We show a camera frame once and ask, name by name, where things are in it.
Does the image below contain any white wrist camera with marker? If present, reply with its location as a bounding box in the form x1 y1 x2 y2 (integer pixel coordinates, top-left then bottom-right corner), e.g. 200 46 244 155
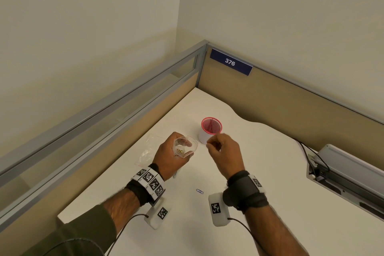
208 192 230 227
144 201 170 230

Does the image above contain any person's left forearm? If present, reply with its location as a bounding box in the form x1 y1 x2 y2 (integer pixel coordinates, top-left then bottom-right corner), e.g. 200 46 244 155
102 188 142 235

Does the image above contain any black wristband with single tag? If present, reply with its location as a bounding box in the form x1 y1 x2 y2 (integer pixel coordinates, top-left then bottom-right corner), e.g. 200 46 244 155
222 170 270 213

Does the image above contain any white cup with red inside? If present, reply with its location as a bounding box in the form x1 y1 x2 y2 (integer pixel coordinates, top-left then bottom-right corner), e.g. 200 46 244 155
198 117 223 145

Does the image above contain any person's right hand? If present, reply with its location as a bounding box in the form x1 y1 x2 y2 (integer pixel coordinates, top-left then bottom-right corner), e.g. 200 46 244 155
206 132 245 180

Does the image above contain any black power cable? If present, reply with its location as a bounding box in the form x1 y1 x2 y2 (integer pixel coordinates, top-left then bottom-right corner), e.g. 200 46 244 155
292 138 331 180

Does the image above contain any black wristband with marker tags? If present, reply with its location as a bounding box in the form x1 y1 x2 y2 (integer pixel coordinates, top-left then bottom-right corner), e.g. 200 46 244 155
125 163 166 208

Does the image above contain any olive green sleeve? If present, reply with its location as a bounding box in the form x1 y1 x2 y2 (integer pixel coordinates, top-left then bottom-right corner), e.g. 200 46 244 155
20 203 118 256

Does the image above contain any clear plastic cup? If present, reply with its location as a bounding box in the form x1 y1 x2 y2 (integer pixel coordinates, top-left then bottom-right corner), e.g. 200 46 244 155
172 135 199 159

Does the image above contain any beige partition panel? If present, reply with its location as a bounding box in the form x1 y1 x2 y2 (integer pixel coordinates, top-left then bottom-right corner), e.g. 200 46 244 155
196 43 384 173

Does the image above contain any blue number sign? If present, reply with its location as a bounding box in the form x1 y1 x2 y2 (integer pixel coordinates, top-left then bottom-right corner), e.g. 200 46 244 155
209 48 254 76

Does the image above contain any clear plastic bag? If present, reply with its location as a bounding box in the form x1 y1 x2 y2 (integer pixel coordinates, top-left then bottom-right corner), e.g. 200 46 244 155
134 133 169 167

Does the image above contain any grey desk cable tray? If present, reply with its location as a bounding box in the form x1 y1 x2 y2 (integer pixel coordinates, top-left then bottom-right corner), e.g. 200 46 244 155
306 144 384 222

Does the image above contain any glass partition with aluminium frame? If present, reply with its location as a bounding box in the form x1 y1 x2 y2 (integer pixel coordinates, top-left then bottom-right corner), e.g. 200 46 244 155
0 40 209 233

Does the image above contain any person's right forearm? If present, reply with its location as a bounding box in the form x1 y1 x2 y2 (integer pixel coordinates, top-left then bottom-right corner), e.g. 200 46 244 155
244 202 310 256

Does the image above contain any person's left hand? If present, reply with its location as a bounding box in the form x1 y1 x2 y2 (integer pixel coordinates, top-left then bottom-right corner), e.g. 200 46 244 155
152 132 193 180

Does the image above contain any black camera cable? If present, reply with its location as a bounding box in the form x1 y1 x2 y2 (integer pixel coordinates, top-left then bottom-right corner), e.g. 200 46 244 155
227 218 269 256
103 213 149 256

